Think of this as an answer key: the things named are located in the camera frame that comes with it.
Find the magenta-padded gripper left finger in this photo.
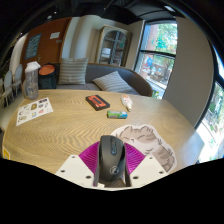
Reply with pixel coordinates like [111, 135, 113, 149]
[55, 141, 101, 188]

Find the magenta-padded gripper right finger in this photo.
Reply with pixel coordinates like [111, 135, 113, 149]
[123, 143, 167, 188]

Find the black computer mouse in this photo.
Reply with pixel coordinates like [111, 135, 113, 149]
[98, 134, 127, 183]

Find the cat-shaped grey mouse pad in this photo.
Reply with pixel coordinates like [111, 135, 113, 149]
[111, 124, 177, 173]

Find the small green and blue pack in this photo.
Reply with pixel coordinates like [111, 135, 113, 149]
[106, 110, 129, 120]

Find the black and orange box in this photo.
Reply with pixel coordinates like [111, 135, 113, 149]
[85, 94, 111, 112]

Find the printed paper sheet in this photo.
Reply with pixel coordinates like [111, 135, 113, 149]
[15, 97, 54, 127]

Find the grey sofa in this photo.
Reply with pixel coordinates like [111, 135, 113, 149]
[53, 62, 154, 98]

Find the striped square cushion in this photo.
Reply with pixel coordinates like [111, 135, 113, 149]
[57, 57, 90, 86]
[92, 70, 135, 94]

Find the black bin with orange lid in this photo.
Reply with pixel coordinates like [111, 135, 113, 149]
[37, 63, 57, 90]

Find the clear plastic shaker bottle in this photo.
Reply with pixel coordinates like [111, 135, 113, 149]
[24, 61, 42, 101]

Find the group of white chairs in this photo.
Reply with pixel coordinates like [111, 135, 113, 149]
[0, 63, 25, 108]

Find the glass-door wooden cabinet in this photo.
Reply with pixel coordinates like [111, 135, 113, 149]
[95, 24, 130, 67]

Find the wooden door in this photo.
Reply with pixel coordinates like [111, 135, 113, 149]
[20, 17, 73, 81]

